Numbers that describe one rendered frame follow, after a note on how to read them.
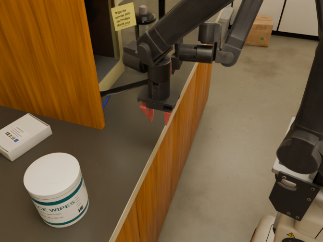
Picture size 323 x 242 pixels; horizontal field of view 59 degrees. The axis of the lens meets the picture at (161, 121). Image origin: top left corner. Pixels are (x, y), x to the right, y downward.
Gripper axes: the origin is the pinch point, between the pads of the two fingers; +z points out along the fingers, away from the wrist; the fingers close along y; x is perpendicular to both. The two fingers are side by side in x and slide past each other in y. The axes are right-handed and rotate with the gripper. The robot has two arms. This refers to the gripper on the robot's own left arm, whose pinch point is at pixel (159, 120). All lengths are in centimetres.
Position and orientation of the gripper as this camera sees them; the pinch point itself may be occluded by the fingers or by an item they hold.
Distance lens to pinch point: 81.4
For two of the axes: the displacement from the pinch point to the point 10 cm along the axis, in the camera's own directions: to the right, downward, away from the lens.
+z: 0.0, 7.5, 6.6
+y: -9.5, -2.1, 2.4
